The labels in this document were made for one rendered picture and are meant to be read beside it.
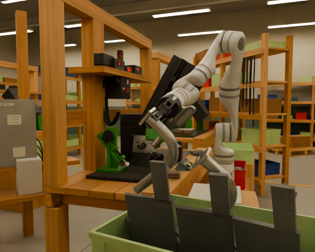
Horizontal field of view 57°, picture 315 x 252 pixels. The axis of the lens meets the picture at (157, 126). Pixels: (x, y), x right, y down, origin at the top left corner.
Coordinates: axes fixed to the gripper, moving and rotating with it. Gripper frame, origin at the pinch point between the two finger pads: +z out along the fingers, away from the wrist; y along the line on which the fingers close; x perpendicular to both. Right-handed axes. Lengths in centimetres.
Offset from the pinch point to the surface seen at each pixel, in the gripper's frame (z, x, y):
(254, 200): -53, 58, -27
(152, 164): 8.4, 8.3, -5.4
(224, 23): -1039, -110, -133
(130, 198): 8.5, 10.5, -20.3
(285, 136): -358, 137, -84
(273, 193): 15.1, 30.4, 15.8
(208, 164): 8.6, 18.1, 6.5
